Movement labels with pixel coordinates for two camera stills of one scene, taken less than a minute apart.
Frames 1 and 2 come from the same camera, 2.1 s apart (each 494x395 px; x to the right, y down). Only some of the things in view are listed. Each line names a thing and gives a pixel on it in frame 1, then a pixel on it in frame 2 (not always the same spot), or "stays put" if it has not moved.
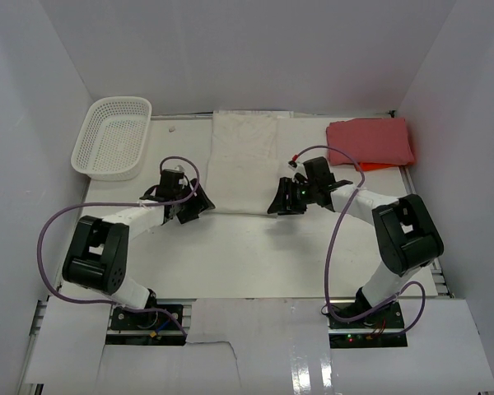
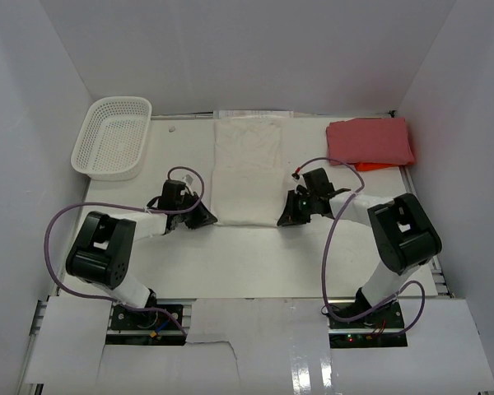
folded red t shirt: (379, 141) stays put
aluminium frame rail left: (38, 327) stays put
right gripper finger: (279, 204) -> (298, 210)
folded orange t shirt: (370, 166) stays put
